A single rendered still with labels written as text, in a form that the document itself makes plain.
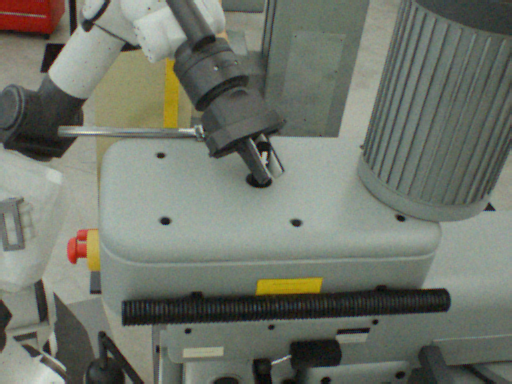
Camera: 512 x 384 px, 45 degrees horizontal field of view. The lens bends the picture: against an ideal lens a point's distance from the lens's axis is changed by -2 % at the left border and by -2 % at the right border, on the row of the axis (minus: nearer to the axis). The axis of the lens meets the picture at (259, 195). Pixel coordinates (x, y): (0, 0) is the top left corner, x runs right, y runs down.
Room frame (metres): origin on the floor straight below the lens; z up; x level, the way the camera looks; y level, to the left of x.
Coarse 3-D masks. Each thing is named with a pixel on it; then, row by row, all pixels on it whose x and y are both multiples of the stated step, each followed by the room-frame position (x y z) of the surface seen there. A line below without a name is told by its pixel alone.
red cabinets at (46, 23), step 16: (0, 0) 4.76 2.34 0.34; (16, 0) 4.77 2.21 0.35; (32, 0) 4.79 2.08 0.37; (48, 0) 4.81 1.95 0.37; (64, 0) 5.28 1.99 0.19; (0, 16) 4.75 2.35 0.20; (16, 16) 4.77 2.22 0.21; (32, 16) 4.78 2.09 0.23; (48, 16) 4.81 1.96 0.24; (48, 32) 4.81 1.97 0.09
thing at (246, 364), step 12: (240, 360) 0.62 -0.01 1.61; (252, 360) 0.62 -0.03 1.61; (288, 360) 0.64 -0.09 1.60; (192, 372) 0.63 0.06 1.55; (204, 372) 0.62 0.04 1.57; (216, 372) 0.61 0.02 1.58; (228, 372) 0.62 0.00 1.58; (240, 372) 0.62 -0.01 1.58; (276, 372) 0.64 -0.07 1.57; (288, 372) 0.64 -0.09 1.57
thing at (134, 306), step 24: (384, 288) 0.63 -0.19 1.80; (432, 288) 0.64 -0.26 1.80; (144, 312) 0.52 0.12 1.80; (168, 312) 0.53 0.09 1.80; (192, 312) 0.54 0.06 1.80; (216, 312) 0.54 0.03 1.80; (240, 312) 0.55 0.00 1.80; (264, 312) 0.56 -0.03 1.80; (288, 312) 0.57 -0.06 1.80; (312, 312) 0.57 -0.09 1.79; (336, 312) 0.58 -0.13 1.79; (360, 312) 0.59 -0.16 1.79; (384, 312) 0.60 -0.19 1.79; (408, 312) 0.61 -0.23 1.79; (432, 312) 0.62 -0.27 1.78
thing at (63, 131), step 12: (60, 132) 0.75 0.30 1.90; (72, 132) 0.75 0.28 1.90; (84, 132) 0.76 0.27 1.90; (96, 132) 0.76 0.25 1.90; (108, 132) 0.77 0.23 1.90; (120, 132) 0.77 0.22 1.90; (132, 132) 0.78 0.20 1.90; (144, 132) 0.78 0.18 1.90; (156, 132) 0.79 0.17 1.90; (168, 132) 0.79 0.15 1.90; (180, 132) 0.80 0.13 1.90; (192, 132) 0.80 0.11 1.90
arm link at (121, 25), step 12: (120, 0) 1.02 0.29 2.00; (132, 0) 0.97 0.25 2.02; (144, 0) 0.93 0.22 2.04; (108, 12) 1.01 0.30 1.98; (120, 12) 1.02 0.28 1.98; (132, 12) 0.96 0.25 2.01; (108, 24) 1.01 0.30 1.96; (120, 24) 1.02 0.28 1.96; (132, 24) 1.02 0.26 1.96; (120, 36) 1.03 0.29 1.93; (132, 36) 1.03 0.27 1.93
